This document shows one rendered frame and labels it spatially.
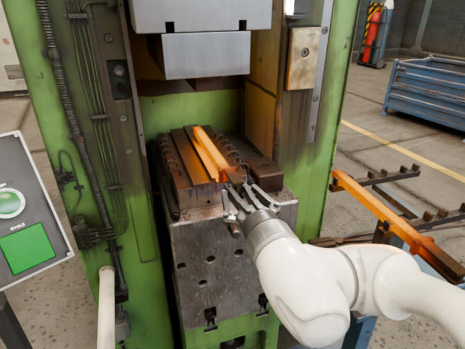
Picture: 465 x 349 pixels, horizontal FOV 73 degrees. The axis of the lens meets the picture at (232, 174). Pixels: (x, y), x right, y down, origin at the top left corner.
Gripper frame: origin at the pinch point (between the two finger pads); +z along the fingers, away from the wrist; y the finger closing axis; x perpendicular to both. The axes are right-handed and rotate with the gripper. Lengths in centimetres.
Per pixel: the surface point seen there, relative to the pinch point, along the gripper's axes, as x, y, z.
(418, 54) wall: -100, 701, 601
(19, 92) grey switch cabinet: -103, -188, 528
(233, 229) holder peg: -15.6, 0.5, 0.8
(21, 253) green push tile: -3.1, -44.8, -7.4
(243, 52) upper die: 28.1, 5.9, 10.0
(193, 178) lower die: -4.9, -7.3, 13.1
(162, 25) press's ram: 34.2, -12.0, 10.1
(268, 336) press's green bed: -75, 16, 4
